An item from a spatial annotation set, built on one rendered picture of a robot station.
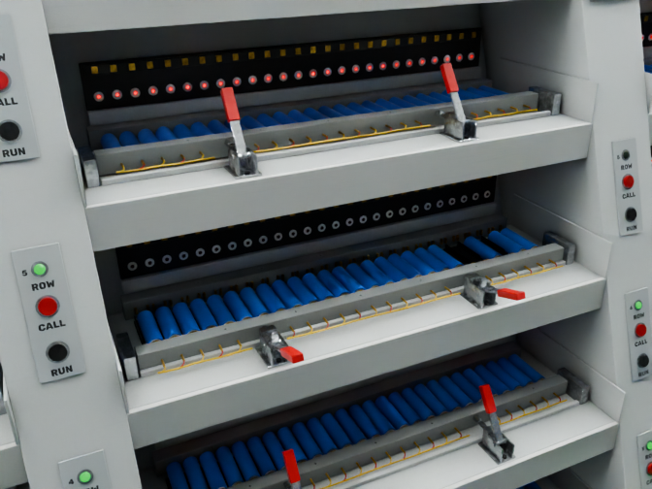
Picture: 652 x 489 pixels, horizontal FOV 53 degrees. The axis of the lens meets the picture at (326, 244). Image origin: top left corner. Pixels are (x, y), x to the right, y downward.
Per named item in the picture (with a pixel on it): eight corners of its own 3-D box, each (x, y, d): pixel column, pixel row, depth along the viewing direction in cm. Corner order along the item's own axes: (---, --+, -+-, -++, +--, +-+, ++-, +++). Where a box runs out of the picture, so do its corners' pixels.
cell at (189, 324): (188, 313, 78) (203, 342, 73) (173, 317, 78) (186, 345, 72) (186, 300, 78) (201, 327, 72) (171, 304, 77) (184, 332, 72)
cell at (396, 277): (385, 267, 88) (410, 288, 83) (373, 270, 87) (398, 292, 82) (385, 254, 87) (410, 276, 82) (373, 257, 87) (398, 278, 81)
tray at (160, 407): (601, 308, 87) (613, 243, 83) (133, 450, 65) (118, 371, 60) (504, 247, 103) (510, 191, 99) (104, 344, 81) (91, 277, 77)
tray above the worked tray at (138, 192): (587, 157, 84) (605, 46, 78) (92, 252, 62) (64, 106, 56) (488, 119, 101) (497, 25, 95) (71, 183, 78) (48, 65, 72)
